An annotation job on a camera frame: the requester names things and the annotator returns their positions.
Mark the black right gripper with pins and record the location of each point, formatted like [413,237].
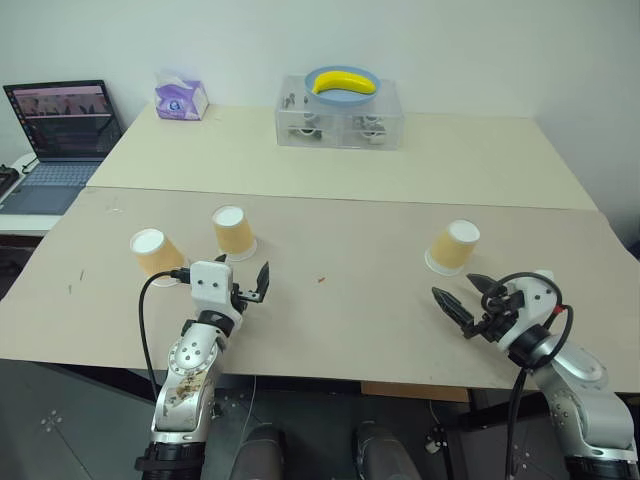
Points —
[500,315]

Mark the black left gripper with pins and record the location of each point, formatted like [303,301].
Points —
[237,299]

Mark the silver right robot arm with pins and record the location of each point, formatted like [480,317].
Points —
[585,395]

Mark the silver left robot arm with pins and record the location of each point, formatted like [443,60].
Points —
[186,380]

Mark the tan paper cup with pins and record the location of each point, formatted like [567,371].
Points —
[156,255]
[452,247]
[233,232]

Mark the brown wooden board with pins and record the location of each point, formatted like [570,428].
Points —
[415,392]

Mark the small white black floor object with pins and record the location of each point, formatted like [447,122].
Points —
[435,440]

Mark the clear acrylic box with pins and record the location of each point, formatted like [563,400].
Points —
[340,122]

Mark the dark rounded shape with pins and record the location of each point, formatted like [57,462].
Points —
[382,452]
[260,455]

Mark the purple tissue box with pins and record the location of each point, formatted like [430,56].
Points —
[180,102]

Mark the light blue plate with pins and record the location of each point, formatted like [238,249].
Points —
[342,95]

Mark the yellow banana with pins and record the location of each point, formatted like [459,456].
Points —
[345,83]

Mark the open grey laptop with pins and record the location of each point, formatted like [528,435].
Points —
[60,145]

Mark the black device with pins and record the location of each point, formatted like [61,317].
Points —
[7,179]

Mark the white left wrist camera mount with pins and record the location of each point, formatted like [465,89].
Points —
[212,290]

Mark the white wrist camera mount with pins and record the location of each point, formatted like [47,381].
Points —
[212,290]
[533,306]

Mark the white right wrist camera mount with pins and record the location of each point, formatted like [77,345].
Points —
[533,306]

